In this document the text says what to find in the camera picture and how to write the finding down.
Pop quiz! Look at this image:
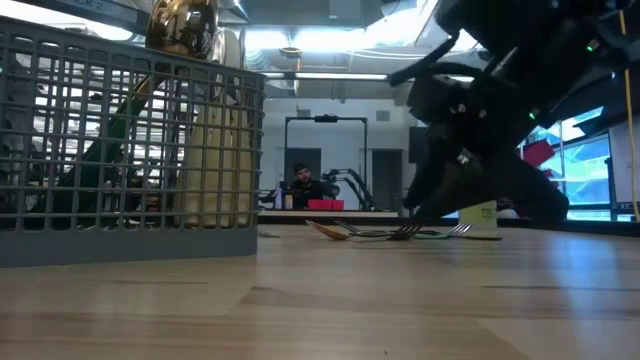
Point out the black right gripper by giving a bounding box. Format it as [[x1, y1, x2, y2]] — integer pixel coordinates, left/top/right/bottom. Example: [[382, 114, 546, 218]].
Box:
[[402, 74, 571, 226]]

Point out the white spray bottle yellow label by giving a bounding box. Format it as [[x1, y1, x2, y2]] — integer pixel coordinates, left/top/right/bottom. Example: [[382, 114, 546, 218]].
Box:
[[458, 199, 499, 239]]

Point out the knife with cream handle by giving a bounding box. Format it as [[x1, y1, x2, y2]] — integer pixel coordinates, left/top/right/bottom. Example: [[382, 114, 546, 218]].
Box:
[[232, 107, 256, 229], [214, 27, 244, 229], [174, 107, 214, 229]]

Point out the gold spoon green handle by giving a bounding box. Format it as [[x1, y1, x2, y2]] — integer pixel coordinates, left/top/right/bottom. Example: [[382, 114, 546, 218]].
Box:
[[49, 0, 220, 217]]

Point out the grey silverware rack basket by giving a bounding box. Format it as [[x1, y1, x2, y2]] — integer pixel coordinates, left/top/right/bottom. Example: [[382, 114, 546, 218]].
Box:
[[0, 0, 267, 269]]

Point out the gold fork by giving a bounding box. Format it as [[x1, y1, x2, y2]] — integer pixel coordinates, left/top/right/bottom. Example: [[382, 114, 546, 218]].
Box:
[[446, 222, 475, 238]]

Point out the red storage bin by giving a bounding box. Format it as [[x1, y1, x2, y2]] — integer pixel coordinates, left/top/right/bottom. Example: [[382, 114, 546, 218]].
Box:
[[522, 139, 556, 169]]

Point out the dark door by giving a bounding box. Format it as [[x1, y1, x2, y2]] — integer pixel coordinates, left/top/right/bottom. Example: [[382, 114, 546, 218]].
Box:
[[372, 148, 404, 199]]

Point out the red box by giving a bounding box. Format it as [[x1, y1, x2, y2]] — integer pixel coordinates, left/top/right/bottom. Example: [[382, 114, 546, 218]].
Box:
[[307, 199, 346, 211]]

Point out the person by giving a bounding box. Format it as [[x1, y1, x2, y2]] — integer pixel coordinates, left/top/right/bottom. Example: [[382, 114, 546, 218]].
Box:
[[287, 162, 332, 210]]

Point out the long ceiling light strip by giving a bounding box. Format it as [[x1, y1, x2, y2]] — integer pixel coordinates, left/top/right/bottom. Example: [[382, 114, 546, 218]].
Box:
[[262, 71, 476, 85]]

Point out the metal shelf frame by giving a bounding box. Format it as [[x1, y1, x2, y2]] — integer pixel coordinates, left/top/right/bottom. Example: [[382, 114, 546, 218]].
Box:
[[517, 134, 569, 220]]

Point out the black wall monitor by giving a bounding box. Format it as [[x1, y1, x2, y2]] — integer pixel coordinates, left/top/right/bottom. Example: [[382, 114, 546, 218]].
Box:
[[408, 125, 426, 165]]

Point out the black background rig frame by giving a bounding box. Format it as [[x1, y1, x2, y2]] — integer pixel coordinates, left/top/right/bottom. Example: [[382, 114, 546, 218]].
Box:
[[283, 113, 370, 211]]

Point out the yellow hanging cord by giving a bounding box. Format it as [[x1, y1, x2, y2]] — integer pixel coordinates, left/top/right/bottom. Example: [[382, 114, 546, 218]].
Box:
[[619, 9, 640, 224]]

